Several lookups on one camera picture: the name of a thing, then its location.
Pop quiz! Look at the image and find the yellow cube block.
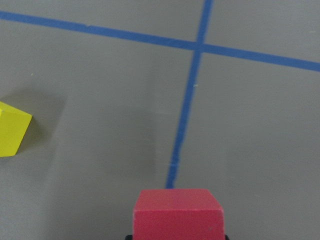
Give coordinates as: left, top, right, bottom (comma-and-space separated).
0, 101, 33, 157

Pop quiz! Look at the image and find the red cube block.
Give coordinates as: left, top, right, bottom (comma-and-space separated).
132, 188, 226, 240

